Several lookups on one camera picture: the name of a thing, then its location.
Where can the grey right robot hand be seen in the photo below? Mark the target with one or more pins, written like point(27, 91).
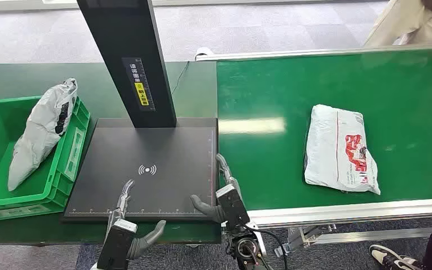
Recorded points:
point(208, 210)

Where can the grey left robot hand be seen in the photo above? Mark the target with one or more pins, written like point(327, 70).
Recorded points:
point(123, 201)

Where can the white package with red print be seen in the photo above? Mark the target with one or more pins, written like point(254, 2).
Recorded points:
point(331, 149)

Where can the green conveyor belt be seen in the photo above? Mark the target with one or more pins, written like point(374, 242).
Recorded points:
point(275, 167)

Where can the grey package with black print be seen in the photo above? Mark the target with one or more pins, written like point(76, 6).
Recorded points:
point(41, 130)

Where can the white conveyor roller end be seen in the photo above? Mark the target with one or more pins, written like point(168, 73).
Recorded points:
point(202, 51)

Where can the green plastic crate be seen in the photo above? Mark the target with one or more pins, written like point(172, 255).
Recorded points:
point(52, 190)

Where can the person's foot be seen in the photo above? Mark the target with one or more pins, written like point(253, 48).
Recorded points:
point(387, 257)

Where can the person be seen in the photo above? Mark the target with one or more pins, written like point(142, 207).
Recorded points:
point(395, 22)

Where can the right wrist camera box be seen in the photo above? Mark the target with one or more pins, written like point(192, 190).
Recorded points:
point(232, 206)

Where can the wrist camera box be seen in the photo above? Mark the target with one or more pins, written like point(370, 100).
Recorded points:
point(232, 206)
point(115, 246)

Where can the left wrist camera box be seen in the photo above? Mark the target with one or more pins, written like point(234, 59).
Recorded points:
point(115, 246)

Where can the black scanner base plate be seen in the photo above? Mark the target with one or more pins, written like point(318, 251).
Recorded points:
point(145, 149)

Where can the metal conveyor bracket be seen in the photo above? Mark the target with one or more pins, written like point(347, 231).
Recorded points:
point(301, 236)

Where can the black yellow label on post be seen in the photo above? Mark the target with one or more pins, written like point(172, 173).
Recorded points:
point(139, 85)

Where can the aluminium conveyor frame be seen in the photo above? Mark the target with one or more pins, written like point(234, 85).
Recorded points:
point(350, 212)

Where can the black scanner post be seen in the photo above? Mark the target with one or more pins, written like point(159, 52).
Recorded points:
point(126, 37)

